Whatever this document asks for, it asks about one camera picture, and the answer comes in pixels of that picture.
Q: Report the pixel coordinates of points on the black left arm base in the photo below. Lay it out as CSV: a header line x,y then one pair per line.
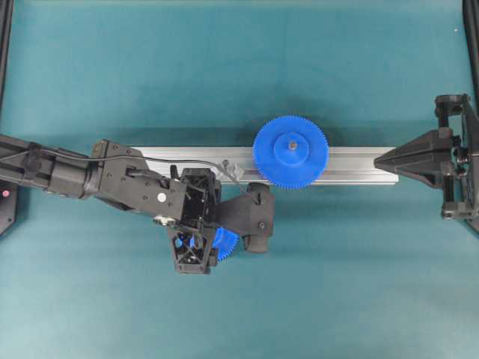
x,y
9,197

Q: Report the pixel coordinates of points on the large blue gear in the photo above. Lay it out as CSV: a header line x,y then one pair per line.
x,y
285,168

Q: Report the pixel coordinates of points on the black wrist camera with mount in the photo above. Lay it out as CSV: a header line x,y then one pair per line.
x,y
250,216

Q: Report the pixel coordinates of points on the steel shaft with bracket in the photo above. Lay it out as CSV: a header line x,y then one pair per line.
x,y
232,169

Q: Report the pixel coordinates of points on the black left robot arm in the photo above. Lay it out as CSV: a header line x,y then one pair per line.
x,y
120,176

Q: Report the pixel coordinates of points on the black left frame post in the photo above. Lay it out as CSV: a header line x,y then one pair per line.
x,y
6,23

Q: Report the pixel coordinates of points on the silver aluminium extrusion rail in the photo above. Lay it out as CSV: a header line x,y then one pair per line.
x,y
346,165

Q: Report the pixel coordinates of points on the small blue gear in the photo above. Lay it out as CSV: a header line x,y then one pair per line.
x,y
224,242

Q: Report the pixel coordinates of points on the black frame post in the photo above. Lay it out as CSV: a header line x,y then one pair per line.
x,y
470,21
6,23

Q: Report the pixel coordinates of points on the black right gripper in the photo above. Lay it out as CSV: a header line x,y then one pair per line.
x,y
457,133

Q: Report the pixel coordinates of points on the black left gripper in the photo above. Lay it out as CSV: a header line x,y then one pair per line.
x,y
193,252

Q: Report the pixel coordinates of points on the black right frame post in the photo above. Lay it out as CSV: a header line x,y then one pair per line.
x,y
470,21

